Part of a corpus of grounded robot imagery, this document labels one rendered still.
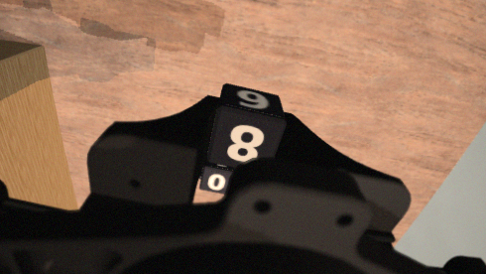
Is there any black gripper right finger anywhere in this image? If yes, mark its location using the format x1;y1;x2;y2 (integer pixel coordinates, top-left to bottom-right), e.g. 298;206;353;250
274;112;412;249

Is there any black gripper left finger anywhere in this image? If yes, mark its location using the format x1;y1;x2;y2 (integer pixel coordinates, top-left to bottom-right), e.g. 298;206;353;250
80;95;220;209

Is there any dark grey calendar cube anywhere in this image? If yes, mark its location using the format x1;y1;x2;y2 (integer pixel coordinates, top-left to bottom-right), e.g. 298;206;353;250
207;83;287;168
199;157;236;195

